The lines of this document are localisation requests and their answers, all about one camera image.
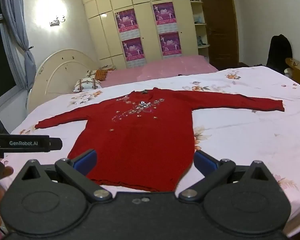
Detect pink bed sheet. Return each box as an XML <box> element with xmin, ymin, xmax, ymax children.
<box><xmin>100</xmin><ymin>55</ymin><xmax>219</xmax><ymax>88</ymax></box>

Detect white floral bed sheet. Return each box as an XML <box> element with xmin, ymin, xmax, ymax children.
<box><xmin>0</xmin><ymin>65</ymin><xmax>300</xmax><ymax>240</ymax></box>

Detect brown wooden door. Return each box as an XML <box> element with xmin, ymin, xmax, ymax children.
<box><xmin>199</xmin><ymin>0</ymin><xmax>239</xmax><ymax>68</ymax></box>

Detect orange pillow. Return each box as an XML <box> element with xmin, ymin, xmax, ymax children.
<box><xmin>95</xmin><ymin>69</ymin><xmax>113</xmax><ymax>81</ymax></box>

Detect grey curtain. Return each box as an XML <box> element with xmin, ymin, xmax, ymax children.
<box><xmin>0</xmin><ymin>0</ymin><xmax>37</xmax><ymax>92</ymax></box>

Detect cream arched headboard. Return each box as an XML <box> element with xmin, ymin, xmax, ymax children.
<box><xmin>27</xmin><ymin>49</ymin><xmax>98</xmax><ymax>113</ymax></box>

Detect purple wall poster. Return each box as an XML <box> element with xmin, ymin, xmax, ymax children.
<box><xmin>159</xmin><ymin>32</ymin><xmax>183</xmax><ymax>57</ymax></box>
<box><xmin>122</xmin><ymin>37</ymin><xmax>145</xmax><ymax>62</ymax></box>
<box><xmin>152</xmin><ymin>2</ymin><xmax>178</xmax><ymax>26</ymax></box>
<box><xmin>115</xmin><ymin>9</ymin><xmax>140</xmax><ymax>33</ymax></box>

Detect wall lamp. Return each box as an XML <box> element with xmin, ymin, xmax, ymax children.
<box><xmin>49</xmin><ymin>16</ymin><xmax>65</xmax><ymax>27</ymax></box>

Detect red beaded sweater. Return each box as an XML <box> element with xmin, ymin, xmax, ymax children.
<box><xmin>35</xmin><ymin>87</ymin><xmax>285</xmax><ymax>192</ymax></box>

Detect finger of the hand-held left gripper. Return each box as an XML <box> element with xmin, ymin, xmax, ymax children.
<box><xmin>49</xmin><ymin>137</ymin><xmax>63</xmax><ymax>151</ymax></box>

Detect window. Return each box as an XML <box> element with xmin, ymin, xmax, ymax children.
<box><xmin>0</xmin><ymin>0</ymin><xmax>24</xmax><ymax>110</ymax></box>

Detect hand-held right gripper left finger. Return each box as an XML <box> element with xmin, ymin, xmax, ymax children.
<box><xmin>14</xmin><ymin>149</ymin><xmax>113</xmax><ymax>204</ymax></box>

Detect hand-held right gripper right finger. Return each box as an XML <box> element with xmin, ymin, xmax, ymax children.
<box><xmin>178</xmin><ymin>150</ymin><xmax>277</xmax><ymax>202</ymax></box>

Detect cream corner shelf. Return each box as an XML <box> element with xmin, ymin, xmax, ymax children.
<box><xmin>190</xmin><ymin>0</ymin><xmax>210</xmax><ymax>55</ymax></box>

